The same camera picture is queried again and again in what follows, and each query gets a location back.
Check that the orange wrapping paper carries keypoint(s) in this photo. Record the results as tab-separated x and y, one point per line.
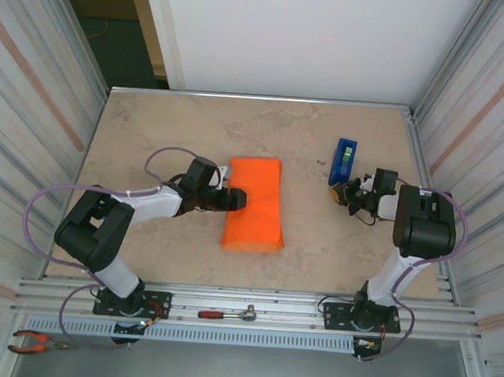
254	210

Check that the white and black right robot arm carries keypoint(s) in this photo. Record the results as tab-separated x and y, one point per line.
428	224

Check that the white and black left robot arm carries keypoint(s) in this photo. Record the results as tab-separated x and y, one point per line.
91	228

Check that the blue tape dispenser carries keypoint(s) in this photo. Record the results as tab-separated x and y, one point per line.
340	171

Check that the yellow power connector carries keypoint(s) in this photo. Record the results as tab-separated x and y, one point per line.
147	322
371	345

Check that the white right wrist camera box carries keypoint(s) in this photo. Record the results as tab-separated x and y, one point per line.
368	182

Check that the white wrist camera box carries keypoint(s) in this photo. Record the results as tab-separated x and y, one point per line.
368	182
222	177

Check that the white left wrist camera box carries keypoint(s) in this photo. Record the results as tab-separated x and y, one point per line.
222	177

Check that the aluminium table side rail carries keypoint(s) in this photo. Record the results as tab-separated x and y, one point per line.
416	149

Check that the aluminium table edge rail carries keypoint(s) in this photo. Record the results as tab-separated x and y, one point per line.
263	97

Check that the aluminium mounting rail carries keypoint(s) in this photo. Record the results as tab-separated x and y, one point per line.
291	298

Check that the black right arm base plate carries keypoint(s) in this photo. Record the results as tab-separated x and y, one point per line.
334	313

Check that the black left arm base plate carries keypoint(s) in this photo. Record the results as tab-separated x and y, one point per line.
160	299

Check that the white door frame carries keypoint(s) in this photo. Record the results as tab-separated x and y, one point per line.
160	28

